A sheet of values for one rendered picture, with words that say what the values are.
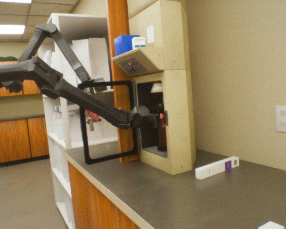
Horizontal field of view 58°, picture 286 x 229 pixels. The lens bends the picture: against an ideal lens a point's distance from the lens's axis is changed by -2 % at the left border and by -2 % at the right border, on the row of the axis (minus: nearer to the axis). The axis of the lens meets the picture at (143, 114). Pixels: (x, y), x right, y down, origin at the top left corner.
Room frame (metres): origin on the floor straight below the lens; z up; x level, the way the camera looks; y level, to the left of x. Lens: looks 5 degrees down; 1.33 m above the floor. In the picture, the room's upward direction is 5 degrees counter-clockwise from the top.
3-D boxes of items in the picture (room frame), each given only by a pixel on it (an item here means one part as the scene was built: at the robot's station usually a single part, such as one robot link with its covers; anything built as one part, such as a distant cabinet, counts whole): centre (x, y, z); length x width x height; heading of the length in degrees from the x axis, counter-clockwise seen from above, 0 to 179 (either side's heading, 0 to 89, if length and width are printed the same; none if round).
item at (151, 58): (1.27, 0.01, 1.46); 0.32 x 0.11 x 0.10; 27
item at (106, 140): (1.34, 0.17, 1.19); 0.30 x 0.01 x 0.40; 124
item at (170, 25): (1.36, -0.15, 1.33); 0.32 x 0.25 x 0.77; 27
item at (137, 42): (1.23, -0.01, 1.54); 0.05 x 0.05 x 0.06; 12
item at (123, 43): (1.34, 0.05, 1.56); 0.10 x 0.10 x 0.09; 27
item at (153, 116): (1.29, -0.02, 1.18); 0.10 x 0.07 x 0.07; 29
